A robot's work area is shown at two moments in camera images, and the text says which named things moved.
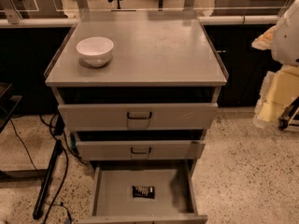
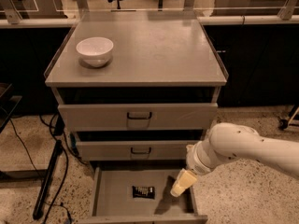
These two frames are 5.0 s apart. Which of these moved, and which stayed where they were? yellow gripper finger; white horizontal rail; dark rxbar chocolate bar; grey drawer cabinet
Moved: yellow gripper finger
Stayed: grey drawer cabinet; white horizontal rail; dark rxbar chocolate bar
